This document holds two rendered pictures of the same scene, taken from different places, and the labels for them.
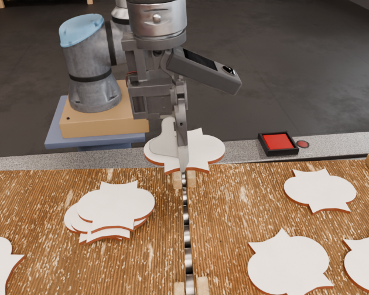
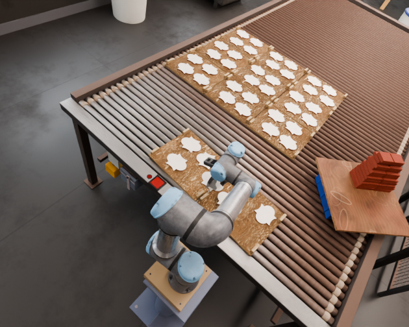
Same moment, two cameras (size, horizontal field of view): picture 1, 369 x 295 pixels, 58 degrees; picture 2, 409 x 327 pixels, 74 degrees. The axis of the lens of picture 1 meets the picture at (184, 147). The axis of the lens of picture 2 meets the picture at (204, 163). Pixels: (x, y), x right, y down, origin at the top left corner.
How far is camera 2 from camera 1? 1.55 m
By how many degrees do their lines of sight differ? 85
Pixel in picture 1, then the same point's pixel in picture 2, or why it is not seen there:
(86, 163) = not seen: hidden behind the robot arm
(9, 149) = not seen: outside the picture
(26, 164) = (236, 254)
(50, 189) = (237, 228)
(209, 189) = (199, 187)
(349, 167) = (158, 158)
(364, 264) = (195, 147)
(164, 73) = not seen: hidden behind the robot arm
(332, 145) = (142, 167)
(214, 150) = (207, 174)
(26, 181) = (242, 238)
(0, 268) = (260, 211)
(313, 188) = (178, 163)
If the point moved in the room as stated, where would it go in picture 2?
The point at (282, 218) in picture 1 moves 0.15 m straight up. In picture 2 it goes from (194, 167) to (198, 152)
